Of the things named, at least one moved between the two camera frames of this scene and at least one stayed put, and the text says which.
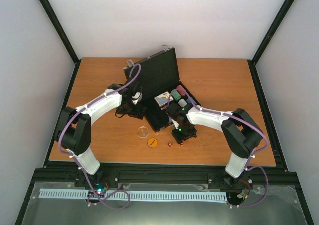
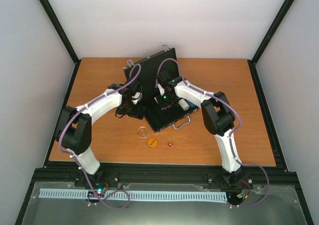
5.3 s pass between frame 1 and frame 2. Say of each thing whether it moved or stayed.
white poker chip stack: stayed
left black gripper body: stayed
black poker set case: stayed
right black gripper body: moved
